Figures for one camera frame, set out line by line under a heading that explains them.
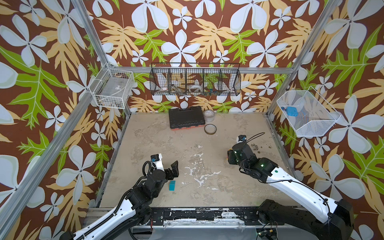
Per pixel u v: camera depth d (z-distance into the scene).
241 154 0.57
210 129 1.11
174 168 0.70
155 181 0.56
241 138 0.69
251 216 0.74
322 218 0.41
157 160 0.66
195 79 0.98
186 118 1.12
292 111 0.86
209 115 1.18
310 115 0.81
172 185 0.84
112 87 0.86
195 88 0.99
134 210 0.53
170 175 0.69
